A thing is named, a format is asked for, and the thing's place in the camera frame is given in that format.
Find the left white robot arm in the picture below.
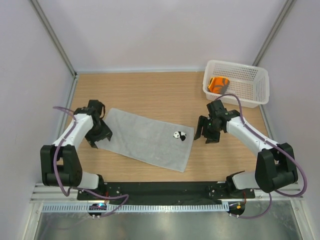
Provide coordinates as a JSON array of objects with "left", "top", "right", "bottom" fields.
[{"left": 40, "top": 99, "right": 113, "bottom": 200}]

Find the aluminium frame post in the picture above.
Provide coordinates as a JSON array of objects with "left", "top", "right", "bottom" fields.
[
  {"left": 252, "top": 0, "right": 297, "bottom": 67},
  {"left": 28, "top": 0, "right": 77, "bottom": 78}
]

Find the grey cloth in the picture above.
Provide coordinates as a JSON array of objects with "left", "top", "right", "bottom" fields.
[{"left": 95, "top": 108, "right": 194, "bottom": 173}]

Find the white perforated plastic basket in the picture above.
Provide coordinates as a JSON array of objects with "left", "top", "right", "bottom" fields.
[{"left": 202, "top": 60, "right": 270, "bottom": 108}]

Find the white slotted cable duct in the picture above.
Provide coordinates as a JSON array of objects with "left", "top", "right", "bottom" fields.
[{"left": 42, "top": 202, "right": 229, "bottom": 214}]

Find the left aluminium frame post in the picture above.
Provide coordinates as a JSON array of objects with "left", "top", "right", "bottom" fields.
[{"left": 28, "top": 0, "right": 77, "bottom": 78}]

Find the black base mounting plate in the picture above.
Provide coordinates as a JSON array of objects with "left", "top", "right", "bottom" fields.
[{"left": 77, "top": 181, "right": 256, "bottom": 206}]

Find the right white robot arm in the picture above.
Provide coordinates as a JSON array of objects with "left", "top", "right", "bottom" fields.
[{"left": 194, "top": 100, "right": 298, "bottom": 198}]

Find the right aluminium frame post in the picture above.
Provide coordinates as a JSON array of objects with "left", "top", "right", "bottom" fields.
[{"left": 252, "top": 0, "right": 297, "bottom": 67}]

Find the orange grey giraffe towel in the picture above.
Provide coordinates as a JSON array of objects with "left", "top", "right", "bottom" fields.
[{"left": 207, "top": 76, "right": 230, "bottom": 95}]

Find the aluminium rail front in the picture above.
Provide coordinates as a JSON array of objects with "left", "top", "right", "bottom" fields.
[{"left": 29, "top": 183, "right": 300, "bottom": 203}]

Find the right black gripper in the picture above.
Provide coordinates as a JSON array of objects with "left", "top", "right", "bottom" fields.
[{"left": 194, "top": 115, "right": 222, "bottom": 145}]

